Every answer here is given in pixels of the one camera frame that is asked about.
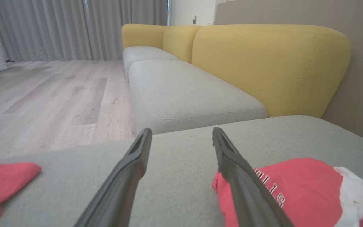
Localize narrow yellow sofa back cushion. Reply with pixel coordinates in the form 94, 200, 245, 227
163, 25, 203, 63

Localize red white basketball jersey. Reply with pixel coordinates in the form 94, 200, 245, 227
212, 158, 363, 227

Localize short grey sofa seat cushion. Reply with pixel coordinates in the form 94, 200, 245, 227
122, 46, 179, 79

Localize large grey sofa ottoman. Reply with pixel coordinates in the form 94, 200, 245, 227
0, 115, 363, 227

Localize red basketball shorts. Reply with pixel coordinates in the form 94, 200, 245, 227
0, 162, 42, 227

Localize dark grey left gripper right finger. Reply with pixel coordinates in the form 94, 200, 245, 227
212, 127, 295, 227

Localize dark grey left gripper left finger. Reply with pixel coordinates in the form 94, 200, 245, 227
74, 128, 153, 227

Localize yellow sofa end cushion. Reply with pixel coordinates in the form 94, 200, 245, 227
121, 24, 168, 49

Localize grey pleated curtain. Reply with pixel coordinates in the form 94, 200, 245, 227
0, 0, 169, 62

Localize wide yellow sofa back cushion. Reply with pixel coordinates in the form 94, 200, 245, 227
191, 24, 351, 119

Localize long grey sofa seat cushion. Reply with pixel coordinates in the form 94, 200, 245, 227
128, 59, 268, 134

